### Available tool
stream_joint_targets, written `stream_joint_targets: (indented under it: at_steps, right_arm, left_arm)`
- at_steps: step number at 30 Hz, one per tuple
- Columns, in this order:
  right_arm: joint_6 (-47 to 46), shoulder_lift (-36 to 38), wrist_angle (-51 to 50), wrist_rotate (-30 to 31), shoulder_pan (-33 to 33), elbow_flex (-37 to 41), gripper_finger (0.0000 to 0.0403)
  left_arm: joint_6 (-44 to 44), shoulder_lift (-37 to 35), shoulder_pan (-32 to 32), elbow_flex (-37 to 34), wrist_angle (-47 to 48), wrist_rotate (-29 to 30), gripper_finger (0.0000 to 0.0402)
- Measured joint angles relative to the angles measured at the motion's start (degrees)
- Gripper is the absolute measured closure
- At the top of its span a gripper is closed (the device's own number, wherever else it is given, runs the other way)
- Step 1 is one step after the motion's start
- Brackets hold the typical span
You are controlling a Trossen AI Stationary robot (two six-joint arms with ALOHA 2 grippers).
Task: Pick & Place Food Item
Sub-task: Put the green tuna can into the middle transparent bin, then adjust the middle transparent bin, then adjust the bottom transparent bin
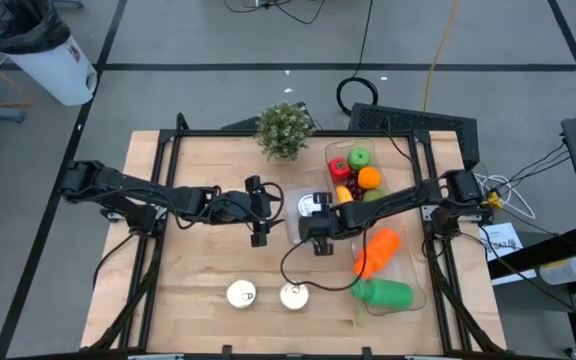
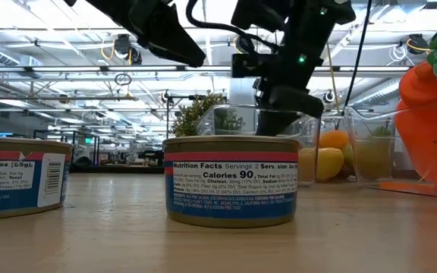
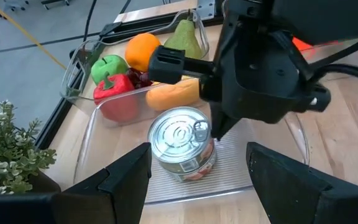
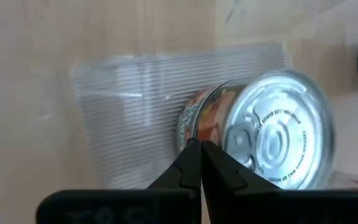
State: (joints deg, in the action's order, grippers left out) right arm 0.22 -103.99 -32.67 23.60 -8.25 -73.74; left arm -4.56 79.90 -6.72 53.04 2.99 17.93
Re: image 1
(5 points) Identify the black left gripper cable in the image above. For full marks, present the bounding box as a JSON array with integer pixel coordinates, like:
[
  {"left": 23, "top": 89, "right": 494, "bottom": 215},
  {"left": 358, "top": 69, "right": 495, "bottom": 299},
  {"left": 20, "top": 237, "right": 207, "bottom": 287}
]
[{"left": 255, "top": 180, "right": 286, "bottom": 204}]

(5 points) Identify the green potted plant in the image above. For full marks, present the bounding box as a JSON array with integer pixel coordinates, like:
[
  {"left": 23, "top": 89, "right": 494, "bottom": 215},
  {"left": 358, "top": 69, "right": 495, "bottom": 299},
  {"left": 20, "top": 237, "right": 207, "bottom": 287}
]
[{"left": 255, "top": 101, "right": 316, "bottom": 162}]

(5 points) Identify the orange plastic bottle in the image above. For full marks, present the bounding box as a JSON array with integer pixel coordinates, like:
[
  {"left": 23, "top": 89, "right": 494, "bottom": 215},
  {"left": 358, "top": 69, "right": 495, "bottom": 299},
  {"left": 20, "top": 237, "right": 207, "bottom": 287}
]
[{"left": 352, "top": 228, "right": 402, "bottom": 280}]

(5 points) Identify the white paper sheet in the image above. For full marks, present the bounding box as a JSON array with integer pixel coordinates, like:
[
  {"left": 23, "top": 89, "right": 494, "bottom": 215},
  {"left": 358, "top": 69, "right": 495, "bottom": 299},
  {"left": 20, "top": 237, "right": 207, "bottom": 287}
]
[{"left": 478, "top": 221, "right": 525, "bottom": 262}]

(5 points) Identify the white trash bin black bag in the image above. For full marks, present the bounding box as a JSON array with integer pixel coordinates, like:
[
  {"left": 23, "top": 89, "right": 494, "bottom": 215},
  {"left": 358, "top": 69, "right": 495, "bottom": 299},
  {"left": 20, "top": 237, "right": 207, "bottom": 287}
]
[{"left": 0, "top": 0, "right": 99, "bottom": 108}]

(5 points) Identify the green plastic bottle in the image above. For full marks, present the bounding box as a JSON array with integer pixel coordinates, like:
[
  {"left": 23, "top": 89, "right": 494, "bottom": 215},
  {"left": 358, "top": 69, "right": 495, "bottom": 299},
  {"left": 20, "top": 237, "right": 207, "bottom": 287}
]
[{"left": 350, "top": 278, "right": 414, "bottom": 309}]

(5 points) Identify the black coiled cable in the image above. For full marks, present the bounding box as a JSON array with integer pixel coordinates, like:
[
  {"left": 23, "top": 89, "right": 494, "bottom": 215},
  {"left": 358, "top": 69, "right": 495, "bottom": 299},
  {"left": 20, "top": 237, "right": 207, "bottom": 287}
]
[{"left": 335, "top": 0, "right": 380, "bottom": 117}]

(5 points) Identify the yellow cable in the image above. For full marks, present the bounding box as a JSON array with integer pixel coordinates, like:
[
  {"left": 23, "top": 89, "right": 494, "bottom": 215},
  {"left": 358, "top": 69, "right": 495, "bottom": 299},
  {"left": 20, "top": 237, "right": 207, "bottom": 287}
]
[{"left": 421, "top": 0, "right": 462, "bottom": 114}]

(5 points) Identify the red toy bell pepper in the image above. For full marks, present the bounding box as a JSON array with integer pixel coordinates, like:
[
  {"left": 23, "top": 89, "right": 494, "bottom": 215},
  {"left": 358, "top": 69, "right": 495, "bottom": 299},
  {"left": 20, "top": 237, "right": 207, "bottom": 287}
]
[{"left": 327, "top": 157, "right": 352, "bottom": 184}]

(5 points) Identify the translucent plastic container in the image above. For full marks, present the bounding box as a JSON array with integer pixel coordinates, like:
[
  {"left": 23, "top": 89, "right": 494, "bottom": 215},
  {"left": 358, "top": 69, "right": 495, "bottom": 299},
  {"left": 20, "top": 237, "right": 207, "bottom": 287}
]
[{"left": 537, "top": 254, "right": 576, "bottom": 286}]

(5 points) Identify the toy orange fruit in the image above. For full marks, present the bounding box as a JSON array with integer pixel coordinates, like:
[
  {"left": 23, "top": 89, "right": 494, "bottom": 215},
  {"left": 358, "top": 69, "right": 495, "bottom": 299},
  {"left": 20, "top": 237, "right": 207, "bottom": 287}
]
[{"left": 356, "top": 166, "right": 383, "bottom": 190}]

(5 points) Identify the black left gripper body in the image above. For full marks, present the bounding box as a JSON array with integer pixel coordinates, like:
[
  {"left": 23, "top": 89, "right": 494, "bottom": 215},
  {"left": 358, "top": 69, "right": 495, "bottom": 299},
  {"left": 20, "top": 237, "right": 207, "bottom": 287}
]
[{"left": 212, "top": 174, "right": 272, "bottom": 249}]

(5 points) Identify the clear plastic bin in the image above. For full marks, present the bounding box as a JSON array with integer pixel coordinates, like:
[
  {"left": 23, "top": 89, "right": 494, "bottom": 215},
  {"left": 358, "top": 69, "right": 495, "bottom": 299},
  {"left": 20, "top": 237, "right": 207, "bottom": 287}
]
[
  {"left": 323, "top": 138, "right": 393, "bottom": 206},
  {"left": 350, "top": 219, "right": 428, "bottom": 327},
  {"left": 284, "top": 185, "right": 352, "bottom": 247}
]

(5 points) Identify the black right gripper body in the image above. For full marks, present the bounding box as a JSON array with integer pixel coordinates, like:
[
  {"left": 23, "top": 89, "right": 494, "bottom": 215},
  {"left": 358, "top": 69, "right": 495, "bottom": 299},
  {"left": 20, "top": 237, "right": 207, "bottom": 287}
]
[{"left": 297, "top": 191, "right": 357, "bottom": 256}]

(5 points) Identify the green toy apple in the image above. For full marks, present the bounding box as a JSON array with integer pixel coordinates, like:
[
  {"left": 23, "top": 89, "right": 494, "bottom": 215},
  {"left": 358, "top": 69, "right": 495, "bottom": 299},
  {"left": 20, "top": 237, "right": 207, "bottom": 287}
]
[{"left": 346, "top": 147, "right": 372, "bottom": 172}]

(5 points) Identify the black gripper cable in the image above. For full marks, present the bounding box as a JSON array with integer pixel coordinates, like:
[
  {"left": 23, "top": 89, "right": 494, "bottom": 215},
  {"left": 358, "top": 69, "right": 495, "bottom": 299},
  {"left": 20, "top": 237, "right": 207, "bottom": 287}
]
[
  {"left": 255, "top": 180, "right": 286, "bottom": 204},
  {"left": 279, "top": 227, "right": 372, "bottom": 294}
]

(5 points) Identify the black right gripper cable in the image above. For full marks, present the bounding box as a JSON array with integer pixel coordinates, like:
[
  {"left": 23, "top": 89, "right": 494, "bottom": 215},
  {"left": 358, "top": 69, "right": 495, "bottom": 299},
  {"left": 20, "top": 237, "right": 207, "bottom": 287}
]
[{"left": 279, "top": 227, "right": 372, "bottom": 294}]

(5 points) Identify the black table frame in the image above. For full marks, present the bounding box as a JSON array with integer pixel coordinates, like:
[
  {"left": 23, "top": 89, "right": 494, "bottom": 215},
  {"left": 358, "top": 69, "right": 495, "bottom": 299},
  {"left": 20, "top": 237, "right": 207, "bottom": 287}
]
[{"left": 80, "top": 112, "right": 509, "bottom": 360}]

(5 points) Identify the salmon-picture silver tin can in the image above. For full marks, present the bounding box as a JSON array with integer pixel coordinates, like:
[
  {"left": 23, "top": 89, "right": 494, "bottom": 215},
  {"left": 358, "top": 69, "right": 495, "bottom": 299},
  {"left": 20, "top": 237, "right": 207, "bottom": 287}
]
[{"left": 297, "top": 193, "right": 319, "bottom": 217}]

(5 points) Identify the blue-label gold tin can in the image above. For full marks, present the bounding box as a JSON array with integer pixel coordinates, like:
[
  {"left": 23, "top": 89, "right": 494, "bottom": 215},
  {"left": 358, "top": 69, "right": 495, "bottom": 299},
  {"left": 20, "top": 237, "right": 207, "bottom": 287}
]
[
  {"left": 225, "top": 278, "right": 258, "bottom": 310},
  {"left": 278, "top": 280, "right": 310, "bottom": 312}
]

